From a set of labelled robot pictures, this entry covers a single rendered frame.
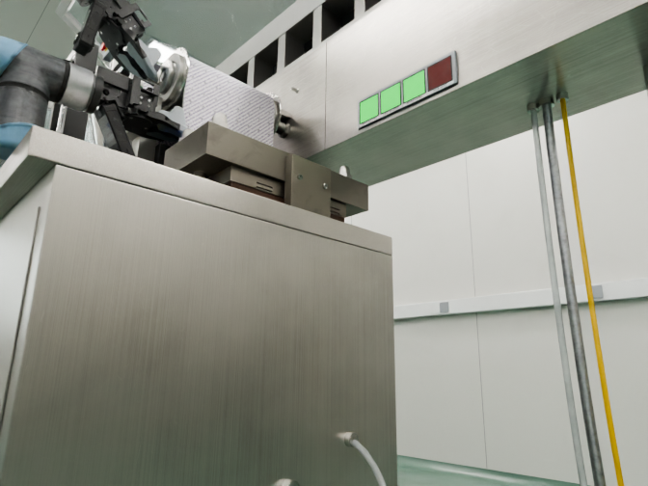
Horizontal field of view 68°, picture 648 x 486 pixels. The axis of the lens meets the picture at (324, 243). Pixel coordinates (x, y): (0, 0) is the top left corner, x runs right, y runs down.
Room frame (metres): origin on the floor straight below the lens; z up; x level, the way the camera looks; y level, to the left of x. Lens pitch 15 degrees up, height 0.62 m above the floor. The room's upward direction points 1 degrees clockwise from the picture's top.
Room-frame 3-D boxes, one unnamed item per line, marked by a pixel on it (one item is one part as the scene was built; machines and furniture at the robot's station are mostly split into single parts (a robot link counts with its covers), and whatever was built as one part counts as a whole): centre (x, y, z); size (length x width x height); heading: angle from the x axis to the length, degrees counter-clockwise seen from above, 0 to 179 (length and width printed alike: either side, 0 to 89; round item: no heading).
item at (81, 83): (0.76, 0.45, 1.11); 0.08 x 0.05 x 0.08; 43
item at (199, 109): (0.98, 0.21, 1.11); 0.23 x 0.01 x 0.18; 133
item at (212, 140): (0.92, 0.10, 1.00); 0.40 x 0.16 x 0.06; 133
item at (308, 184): (0.86, 0.03, 0.96); 0.10 x 0.03 x 0.11; 133
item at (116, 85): (0.82, 0.39, 1.12); 0.12 x 0.08 x 0.09; 133
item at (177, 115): (0.88, 0.30, 1.12); 0.09 x 0.03 x 0.06; 132
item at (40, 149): (1.65, 0.96, 0.88); 2.52 x 0.66 x 0.04; 43
